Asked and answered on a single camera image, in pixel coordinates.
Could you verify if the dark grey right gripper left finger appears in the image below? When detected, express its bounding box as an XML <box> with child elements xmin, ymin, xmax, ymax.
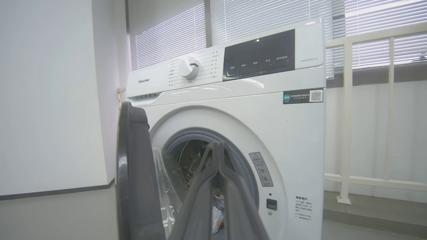
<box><xmin>168</xmin><ymin>142</ymin><xmax>220</xmax><ymax>240</ymax></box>

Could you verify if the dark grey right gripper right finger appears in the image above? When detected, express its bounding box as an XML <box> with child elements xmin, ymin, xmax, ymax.
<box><xmin>217</xmin><ymin>142</ymin><xmax>271</xmax><ymax>240</ymax></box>

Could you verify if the blue garment with white lining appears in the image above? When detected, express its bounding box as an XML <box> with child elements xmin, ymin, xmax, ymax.
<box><xmin>212</xmin><ymin>197</ymin><xmax>225</xmax><ymax>234</ymax></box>

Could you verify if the washing machine door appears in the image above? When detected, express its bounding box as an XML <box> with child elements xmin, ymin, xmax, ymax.
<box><xmin>116</xmin><ymin>101</ymin><xmax>183</xmax><ymax>240</ymax></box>

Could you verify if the stainless steel washing machine drum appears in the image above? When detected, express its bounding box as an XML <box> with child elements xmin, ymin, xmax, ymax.
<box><xmin>178</xmin><ymin>140</ymin><xmax>217</xmax><ymax>187</ymax></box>

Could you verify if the white front-load washing machine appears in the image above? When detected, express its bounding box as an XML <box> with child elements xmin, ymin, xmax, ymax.
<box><xmin>117</xmin><ymin>18</ymin><xmax>327</xmax><ymax>240</ymax></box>

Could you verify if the black washing machine display panel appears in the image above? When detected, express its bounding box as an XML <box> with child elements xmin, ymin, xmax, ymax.
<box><xmin>223</xmin><ymin>29</ymin><xmax>296</xmax><ymax>81</ymax></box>

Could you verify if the grey warning sticker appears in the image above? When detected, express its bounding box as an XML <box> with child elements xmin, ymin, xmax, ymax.
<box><xmin>249</xmin><ymin>152</ymin><xmax>274</xmax><ymax>187</ymax></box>

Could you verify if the printed text notice sticker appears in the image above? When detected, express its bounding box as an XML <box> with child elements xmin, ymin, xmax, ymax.
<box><xmin>295</xmin><ymin>196</ymin><xmax>313</xmax><ymax>222</ymax></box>

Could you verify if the white detergent drawer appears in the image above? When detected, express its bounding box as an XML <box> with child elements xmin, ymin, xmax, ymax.
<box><xmin>126</xmin><ymin>72</ymin><xmax>168</xmax><ymax>101</ymax></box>

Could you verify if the black QR code sticker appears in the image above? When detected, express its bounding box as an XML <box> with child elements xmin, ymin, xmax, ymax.
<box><xmin>283</xmin><ymin>88</ymin><xmax>324</xmax><ymax>104</ymax></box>

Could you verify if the white round program knob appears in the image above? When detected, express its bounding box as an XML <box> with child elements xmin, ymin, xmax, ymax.
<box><xmin>179</xmin><ymin>56</ymin><xmax>200</xmax><ymax>80</ymax></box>

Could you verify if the white metal railing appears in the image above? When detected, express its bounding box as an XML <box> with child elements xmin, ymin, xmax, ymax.
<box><xmin>324</xmin><ymin>23</ymin><xmax>427</xmax><ymax>205</ymax></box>

